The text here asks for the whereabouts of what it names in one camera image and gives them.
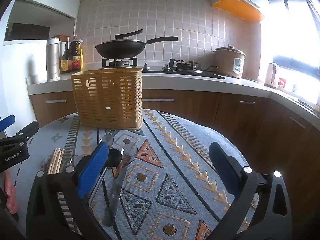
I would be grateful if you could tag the black wok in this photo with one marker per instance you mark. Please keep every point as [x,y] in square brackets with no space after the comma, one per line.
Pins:
[120,50]

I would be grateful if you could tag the beige rice cooker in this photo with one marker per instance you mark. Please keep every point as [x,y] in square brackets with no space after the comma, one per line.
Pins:
[228,62]

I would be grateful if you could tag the patterned woven tablecloth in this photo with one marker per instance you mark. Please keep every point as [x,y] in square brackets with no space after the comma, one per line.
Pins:
[175,155]

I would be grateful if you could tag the person's left hand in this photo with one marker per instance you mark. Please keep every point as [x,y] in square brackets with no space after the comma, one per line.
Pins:
[11,195]

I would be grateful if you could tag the window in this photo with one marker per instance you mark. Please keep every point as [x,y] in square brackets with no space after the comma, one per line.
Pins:
[292,30]

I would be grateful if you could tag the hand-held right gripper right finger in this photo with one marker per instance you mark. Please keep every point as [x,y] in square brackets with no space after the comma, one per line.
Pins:
[222,165]

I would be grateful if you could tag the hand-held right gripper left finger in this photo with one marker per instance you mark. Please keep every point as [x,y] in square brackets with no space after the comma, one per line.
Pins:
[93,165]

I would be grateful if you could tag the steel canister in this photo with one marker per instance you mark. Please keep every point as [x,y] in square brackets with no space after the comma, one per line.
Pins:
[53,60]

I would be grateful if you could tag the black round spoon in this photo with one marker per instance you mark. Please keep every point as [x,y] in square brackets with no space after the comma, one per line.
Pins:
[114,158]

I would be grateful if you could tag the dark soy sauce bottle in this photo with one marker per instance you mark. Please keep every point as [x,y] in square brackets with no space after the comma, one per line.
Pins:
[75,57]
[66,62]

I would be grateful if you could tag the orange wall cabinet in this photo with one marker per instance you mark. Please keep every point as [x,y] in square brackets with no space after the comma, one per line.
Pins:
[237,6]

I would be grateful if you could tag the black gas stove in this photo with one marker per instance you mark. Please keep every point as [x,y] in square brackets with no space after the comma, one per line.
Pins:
[180,73]

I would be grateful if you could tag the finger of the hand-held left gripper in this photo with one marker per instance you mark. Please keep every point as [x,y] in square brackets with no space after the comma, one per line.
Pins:
[27,130]
[7,122]

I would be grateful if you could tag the yellow plastic utensil basket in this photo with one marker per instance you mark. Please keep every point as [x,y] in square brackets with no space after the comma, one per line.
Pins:
[107,97]

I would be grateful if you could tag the yellow oil bottle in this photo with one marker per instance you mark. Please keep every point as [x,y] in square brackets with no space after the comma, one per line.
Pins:
[81,55]

